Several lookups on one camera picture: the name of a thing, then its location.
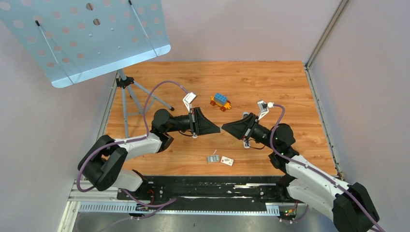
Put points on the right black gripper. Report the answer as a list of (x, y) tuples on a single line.
[(243, 129)]

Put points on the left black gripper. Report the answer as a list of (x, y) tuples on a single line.
[(198, 124)]

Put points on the white staple box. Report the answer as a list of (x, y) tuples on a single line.
[(227, 161)]

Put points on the grey white stapler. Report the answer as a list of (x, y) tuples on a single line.
[(245, 141)]

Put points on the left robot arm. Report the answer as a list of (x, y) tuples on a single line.
[(102, 166)]

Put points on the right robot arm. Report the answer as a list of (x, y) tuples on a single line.
[(348, 206)]

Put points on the toy brick car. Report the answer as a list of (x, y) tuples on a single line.
[(221, 101)]

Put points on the blue perforated music stand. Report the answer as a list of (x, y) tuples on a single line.
[(59, 58)]

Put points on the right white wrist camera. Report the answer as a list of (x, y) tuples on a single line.
[(264, 108)]

